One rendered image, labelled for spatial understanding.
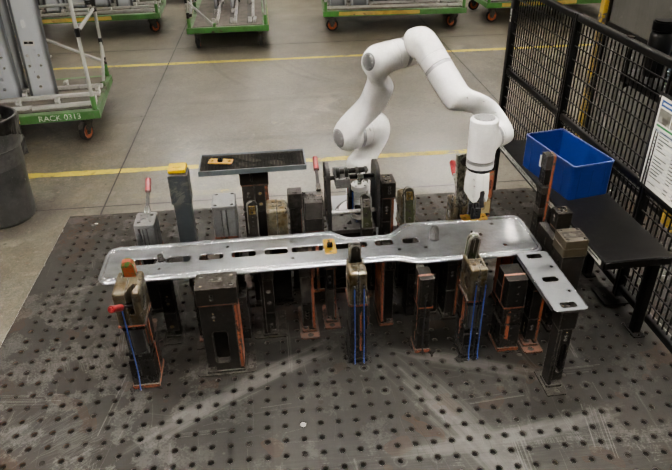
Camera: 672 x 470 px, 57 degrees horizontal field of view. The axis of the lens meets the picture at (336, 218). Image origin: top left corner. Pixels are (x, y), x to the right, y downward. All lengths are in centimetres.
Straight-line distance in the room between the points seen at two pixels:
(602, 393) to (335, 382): 79
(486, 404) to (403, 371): 27
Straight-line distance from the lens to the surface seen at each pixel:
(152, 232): 210
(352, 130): 230
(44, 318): 241
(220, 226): 206
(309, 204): 207
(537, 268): 195
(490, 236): 207
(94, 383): 209
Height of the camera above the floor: 209
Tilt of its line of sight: 31 degrees down
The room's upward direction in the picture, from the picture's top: 1 degrees counter-clockwise
